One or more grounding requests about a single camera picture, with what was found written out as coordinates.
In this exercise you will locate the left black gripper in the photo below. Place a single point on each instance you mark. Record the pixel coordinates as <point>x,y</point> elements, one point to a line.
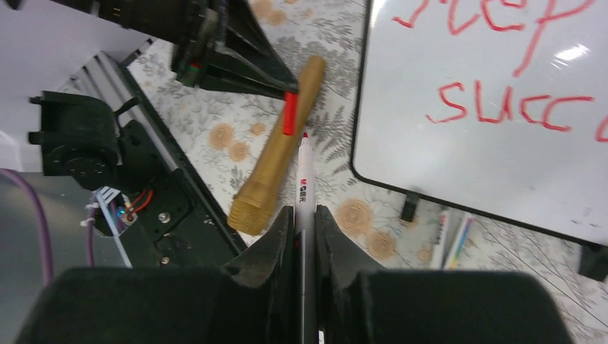
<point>247,64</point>

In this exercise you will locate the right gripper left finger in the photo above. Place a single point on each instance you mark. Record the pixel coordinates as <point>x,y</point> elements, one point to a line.
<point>247,300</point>

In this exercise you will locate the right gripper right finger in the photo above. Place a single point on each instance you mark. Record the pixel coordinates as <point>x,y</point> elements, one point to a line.
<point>364,302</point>

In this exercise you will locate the red capped whiteboard marker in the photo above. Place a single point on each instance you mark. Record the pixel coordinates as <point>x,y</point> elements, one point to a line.
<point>305,205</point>

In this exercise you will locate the red marker cap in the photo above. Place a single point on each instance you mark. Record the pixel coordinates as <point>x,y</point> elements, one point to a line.
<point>290,112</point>

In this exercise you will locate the white whiteboard black frame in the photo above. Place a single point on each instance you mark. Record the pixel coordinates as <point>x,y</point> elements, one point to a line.
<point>498,108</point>

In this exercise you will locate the green capped marker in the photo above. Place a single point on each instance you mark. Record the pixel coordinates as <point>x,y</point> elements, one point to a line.
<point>439,245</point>

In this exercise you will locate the black capped marker by board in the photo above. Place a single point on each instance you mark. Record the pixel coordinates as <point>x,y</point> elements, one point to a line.
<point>455,251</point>

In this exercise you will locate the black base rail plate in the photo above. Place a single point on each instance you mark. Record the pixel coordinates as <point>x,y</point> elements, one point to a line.
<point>181,223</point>

